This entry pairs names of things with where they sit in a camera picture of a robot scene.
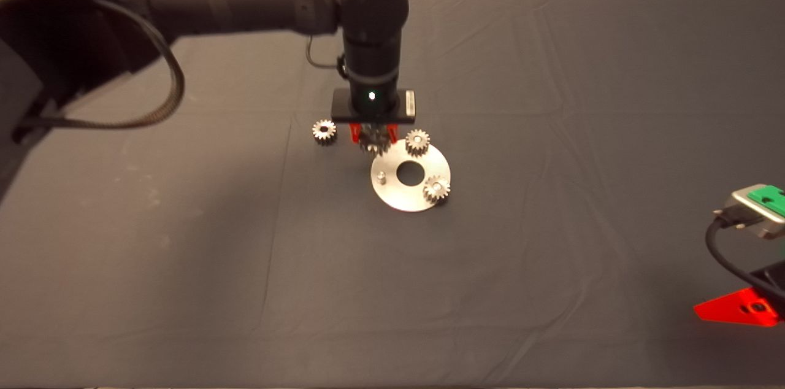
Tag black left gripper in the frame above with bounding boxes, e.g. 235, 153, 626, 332
331, 77, 416, 144

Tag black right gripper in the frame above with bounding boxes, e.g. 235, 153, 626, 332
694, 261, 785, 327

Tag large steel gear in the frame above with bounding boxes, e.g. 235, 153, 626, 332
359, 122, 391, 156

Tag small steel gear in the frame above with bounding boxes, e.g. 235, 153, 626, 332
405, 129, 431, 158
312, 119, 338, 145
423, 175, 451, 204

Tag round metal plate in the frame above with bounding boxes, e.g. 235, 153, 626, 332
370, 144, 452, 213

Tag dark grey table cloth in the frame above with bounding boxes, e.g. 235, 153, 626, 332
0, 0, 785, 387

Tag thin black right cable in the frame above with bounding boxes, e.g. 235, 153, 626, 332
704, 211, 785, 304

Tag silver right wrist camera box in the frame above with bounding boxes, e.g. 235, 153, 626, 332
713, 185, 785, 239

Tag green right camera mount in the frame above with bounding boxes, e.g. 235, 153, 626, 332
749, 185, 785, 218

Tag braided black left cable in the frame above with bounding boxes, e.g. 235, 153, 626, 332
15, 0, 186, 130

